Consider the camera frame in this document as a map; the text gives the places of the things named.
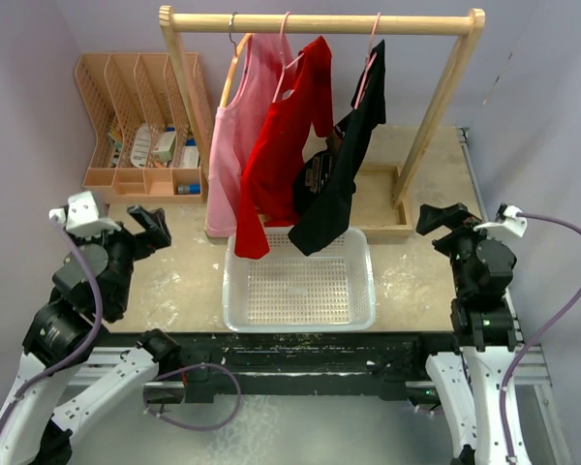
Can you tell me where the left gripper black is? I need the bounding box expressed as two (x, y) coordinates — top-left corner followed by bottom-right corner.
(63, 203), (170, 313)

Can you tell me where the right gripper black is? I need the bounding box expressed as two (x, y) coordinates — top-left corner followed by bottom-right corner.
(416, 201), (506, 295)

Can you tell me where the red t shirt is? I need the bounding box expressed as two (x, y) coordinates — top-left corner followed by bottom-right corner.
(234, 36), (333, 260)

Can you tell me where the orange hanger with metal hook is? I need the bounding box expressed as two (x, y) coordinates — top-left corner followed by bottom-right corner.
(219, 12), (252, 108)

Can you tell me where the pink tank top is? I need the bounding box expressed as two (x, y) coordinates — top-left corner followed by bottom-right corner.
(205, 33), (281, 237)

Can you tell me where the pink wire hanger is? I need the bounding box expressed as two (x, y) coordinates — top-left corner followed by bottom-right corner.
(353, 12), (382, 109)
(272, 12), (303, 103)

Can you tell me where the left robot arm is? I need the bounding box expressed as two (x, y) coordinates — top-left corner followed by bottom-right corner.
(0, 201), (180, 464)

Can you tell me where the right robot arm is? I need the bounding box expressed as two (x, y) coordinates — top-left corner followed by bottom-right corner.
(411, 203), (529, 464)

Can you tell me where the black t shirt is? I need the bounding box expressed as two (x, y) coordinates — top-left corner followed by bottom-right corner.
(289, 42), (386, 256)

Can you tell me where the wooden clothes rack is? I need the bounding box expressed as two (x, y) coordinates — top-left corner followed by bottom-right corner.
(159, 6), (486, 241)

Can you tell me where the blue grey cylinder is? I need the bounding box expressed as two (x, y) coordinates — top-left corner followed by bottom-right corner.
(176, 183), (201, 195)

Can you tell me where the peach plastic file organizer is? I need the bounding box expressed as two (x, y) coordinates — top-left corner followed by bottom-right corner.
(75, 52), (213, 204)

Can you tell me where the white green box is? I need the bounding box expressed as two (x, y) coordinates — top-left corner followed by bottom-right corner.
(150, 131), (176, 164)

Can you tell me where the white leaflet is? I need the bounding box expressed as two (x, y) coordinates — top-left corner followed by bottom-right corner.
(130, 123), (151, 169)

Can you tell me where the white plastic basket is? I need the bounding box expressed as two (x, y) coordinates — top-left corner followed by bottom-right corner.
(222, 228), (376, 333)

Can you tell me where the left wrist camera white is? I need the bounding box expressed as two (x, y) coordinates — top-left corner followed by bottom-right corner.
(48, 191), (122, 238)

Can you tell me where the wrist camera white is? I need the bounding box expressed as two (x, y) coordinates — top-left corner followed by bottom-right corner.
(473, 203), (528, 242)
(48, 191), (122, 238)

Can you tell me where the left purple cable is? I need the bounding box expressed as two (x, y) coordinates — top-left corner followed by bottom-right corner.
(0, 214), (243, 461)

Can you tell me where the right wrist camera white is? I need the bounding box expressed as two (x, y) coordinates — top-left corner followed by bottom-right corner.
(473, 203), (528, 242)

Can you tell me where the aluminium frame rail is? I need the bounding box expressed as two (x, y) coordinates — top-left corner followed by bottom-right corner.
(52, 126), (572, 465)

